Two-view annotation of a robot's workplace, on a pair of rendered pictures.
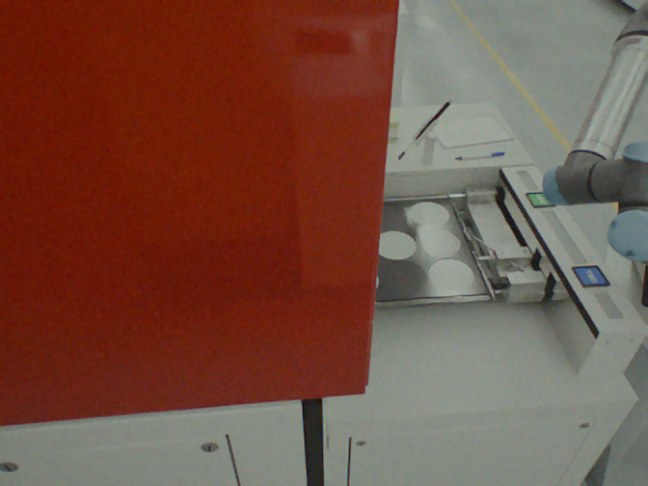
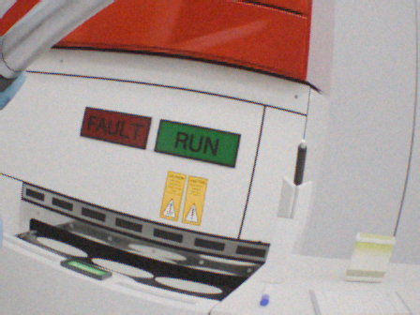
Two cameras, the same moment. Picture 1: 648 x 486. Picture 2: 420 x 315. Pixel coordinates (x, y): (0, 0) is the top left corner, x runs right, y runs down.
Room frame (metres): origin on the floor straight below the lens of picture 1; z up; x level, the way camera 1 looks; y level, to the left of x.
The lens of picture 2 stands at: (1.41, -1.63, 1.17)
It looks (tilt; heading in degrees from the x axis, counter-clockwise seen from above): 3 degrees down; 104
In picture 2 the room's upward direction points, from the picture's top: 11 degrees clockwise
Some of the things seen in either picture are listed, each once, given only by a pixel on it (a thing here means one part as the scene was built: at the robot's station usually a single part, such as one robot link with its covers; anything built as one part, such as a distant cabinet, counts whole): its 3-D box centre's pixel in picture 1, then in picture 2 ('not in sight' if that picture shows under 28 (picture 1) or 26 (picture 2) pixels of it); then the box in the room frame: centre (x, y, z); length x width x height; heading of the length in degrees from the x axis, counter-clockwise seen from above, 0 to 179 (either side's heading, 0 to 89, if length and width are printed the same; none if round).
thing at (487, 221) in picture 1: (498, 243); not in sight; (0.98, -0.42, 0.87); 0.36 x 0.08 x 0.03; 5
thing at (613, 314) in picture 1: (553, 256); (6, 285); (0.90, -0.53, 0.89); 0.55 x 0.09 x 0.14; 5
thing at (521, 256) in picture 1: (512, 256); not in sight; (0.90, -0.43, 0.89); 0.08 x 0.03 x 0.03; 95
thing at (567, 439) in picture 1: (411, 342); not in sight; (1.03, -0.26, 0.41); 0.97 x 0.64 x 0.82; 5
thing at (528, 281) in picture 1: (525, 281); not in sight; (0.82, -0.44, 0.89); 0.08 x 0.03 x 0.03; 95
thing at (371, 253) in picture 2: (383, 126); (370, 258); (1.32, -0.16, 1.00); 0.07 x 0.07 x 0.07; 6
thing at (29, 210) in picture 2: not in sight; (124, 262); (0.91, 0.05, 0.89); 0.44 x 0.02 x 0.10; 5
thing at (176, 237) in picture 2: not in sight; (128, 225); (0.91, 0.05, 0.96); 0.44 x 0.01 x 0.02; 5
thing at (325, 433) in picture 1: (304, 272); (44, 161); (0.73, 0.05, 1.02); 0.82 x 0.03 x 0.40; 5
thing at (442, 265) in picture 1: (394, 245); (104, 275); (0.94, -0.16, 0.90); 0.34 x 0.34 x 0.01; 5
